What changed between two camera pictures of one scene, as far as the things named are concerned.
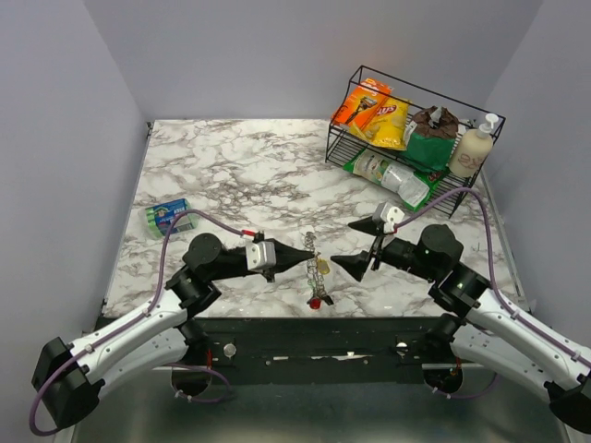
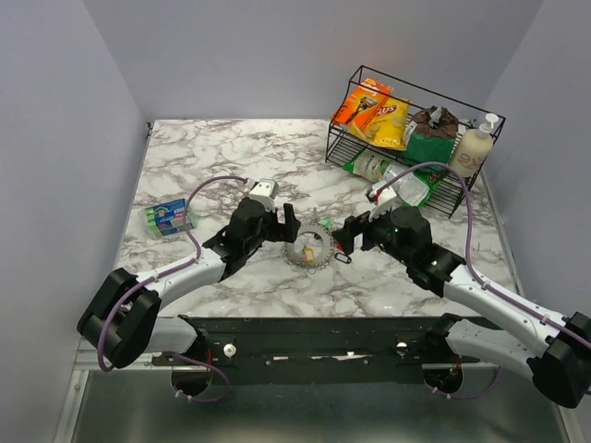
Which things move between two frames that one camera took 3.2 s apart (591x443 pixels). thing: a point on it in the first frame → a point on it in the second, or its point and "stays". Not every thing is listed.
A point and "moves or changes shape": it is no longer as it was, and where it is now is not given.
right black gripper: x=357 y=263 → x=354 y=225
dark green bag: x=428 y=157 stays
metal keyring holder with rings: x=316 y=281 → x=291 y=257
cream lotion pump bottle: x=472 y=149 stays
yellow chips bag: x=387 y=125 stays
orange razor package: x=362 y=105 stays
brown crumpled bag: x=436 y=122 stays
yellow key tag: x=323 y=267 moves or changes shape
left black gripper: x=286 y=257 → x=288 y=232
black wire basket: x=421 y=147 stays
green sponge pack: x=161 y=217 stays
